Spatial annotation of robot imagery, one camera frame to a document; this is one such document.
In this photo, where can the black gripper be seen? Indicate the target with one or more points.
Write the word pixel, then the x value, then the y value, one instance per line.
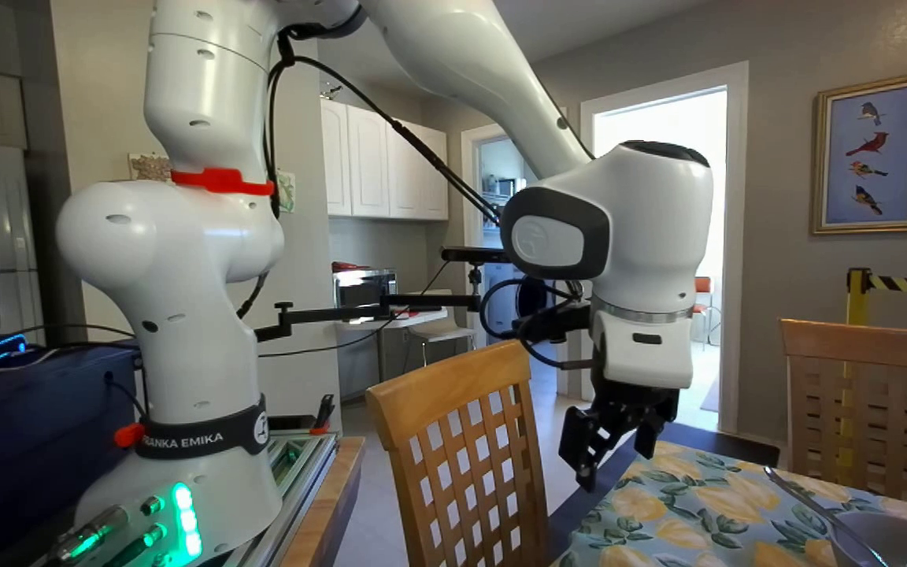
pixel 632 403

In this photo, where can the lemon print cloth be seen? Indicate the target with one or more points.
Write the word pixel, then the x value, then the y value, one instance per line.
pixel 675 515

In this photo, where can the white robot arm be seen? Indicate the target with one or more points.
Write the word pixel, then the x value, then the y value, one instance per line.
pixel 211 262

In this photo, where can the grey translucent plastic bag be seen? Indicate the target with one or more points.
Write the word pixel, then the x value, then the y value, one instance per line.
pixel 881 536

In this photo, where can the white kitchen cabinets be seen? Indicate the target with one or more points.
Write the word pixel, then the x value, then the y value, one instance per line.
pixel 380 158

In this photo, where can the framed bird picture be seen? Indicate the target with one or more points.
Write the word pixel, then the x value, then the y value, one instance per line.
pixel 873 154

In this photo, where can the control box with green lights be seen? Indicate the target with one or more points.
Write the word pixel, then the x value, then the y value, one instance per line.
pixel 138 525

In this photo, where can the dark blue case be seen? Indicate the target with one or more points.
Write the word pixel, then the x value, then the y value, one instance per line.
pixel 22 441

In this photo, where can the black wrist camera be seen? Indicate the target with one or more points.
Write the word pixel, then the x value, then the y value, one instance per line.
pixel 551 319

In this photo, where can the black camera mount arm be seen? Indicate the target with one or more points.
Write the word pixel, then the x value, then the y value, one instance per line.
pixel 337 312

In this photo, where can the white light switch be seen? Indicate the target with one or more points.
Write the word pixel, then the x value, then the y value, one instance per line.
pixel 287 193

